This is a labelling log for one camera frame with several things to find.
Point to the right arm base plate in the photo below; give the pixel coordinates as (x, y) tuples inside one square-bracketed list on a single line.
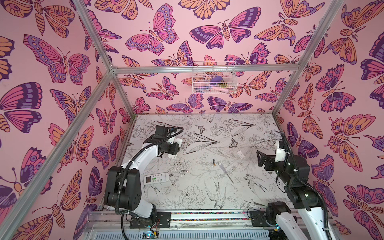
[(258, 218)]

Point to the battery cover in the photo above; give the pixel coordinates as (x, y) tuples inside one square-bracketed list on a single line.
[(241, 155)]

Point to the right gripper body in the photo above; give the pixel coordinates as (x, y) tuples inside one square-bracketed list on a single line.
[(268, 160)]

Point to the white wire basket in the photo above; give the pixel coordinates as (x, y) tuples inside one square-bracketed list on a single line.
[(215, 79)]

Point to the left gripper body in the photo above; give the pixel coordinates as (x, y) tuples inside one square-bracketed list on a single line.
[(169, 148)]

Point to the white remote control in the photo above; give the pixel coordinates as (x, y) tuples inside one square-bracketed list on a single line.
[(175, 148), (156, 178)]

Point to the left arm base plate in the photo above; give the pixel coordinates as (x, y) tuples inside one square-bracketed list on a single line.
[(160, 220)]

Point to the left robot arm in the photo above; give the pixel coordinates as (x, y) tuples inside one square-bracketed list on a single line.
[(124, 185)]

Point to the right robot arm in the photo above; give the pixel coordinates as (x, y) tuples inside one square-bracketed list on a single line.
[(293, 171)]

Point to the screwdriver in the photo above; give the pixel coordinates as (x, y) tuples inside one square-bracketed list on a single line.
[(225, 171)]

